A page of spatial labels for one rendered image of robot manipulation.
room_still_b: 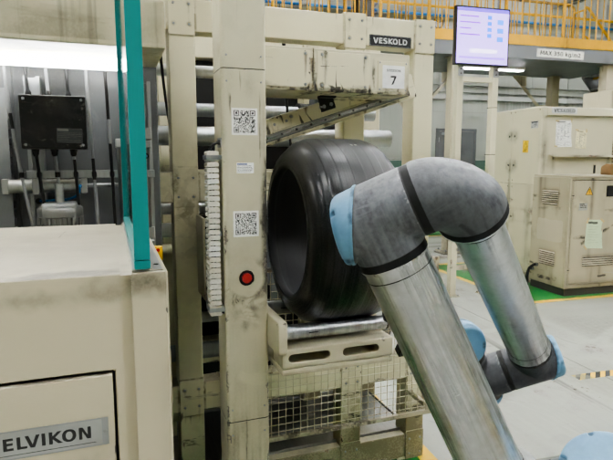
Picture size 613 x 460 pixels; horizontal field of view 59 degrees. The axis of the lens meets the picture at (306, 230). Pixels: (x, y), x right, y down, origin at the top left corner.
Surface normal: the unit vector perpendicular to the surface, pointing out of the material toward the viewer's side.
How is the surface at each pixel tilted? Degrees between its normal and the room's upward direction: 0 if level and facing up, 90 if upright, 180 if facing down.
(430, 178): 61
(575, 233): 90
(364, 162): 43
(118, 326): 90
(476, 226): 124
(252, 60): 90
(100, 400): 90
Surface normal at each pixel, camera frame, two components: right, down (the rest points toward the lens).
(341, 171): 0.26, -0.57
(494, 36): 0.28, 0.12
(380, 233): -0.11, 0.29
